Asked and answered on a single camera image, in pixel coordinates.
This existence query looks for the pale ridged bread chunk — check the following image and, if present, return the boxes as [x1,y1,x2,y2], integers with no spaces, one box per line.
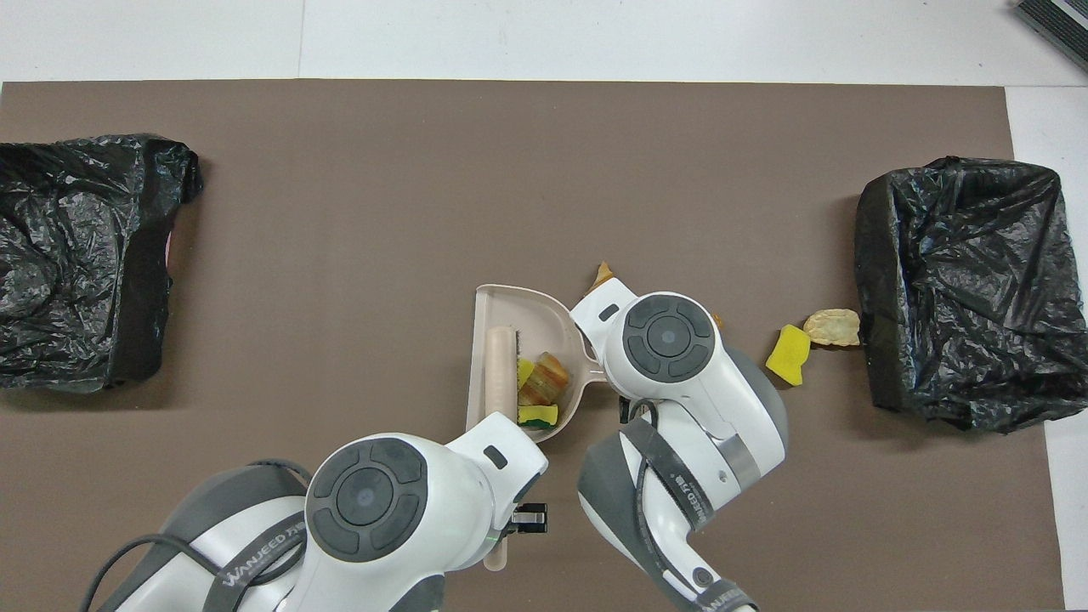
[520,351,572,407]

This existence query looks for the beige hand brush black bristles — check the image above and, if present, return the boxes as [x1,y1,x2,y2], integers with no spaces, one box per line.
[484,327,521,569]

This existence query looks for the beige plastic dustpan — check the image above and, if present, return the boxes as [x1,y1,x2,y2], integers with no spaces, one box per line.
[466,284,609,445]

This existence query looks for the pale bread piece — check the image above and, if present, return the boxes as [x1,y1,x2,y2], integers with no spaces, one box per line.
[803,309,861,347]

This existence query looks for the black bag-lined bin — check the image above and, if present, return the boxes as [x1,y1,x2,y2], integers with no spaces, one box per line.
[854,156,1088,434]
[0,133,203,394]

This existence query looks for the brown table mat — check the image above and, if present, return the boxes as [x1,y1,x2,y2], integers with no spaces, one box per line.
[0,79,1065,612]

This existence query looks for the dark grey ribbed panel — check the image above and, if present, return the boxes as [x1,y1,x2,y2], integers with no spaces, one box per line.
[1013,0,1088,73]

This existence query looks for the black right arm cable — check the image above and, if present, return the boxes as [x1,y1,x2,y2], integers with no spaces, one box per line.
[629,398,732,596]

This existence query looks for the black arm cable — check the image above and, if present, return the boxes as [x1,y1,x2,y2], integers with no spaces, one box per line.
[629,398,732,596]
[81,459,315,612]

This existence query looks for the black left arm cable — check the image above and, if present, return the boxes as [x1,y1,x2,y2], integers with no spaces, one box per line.
[81,459,315,612]

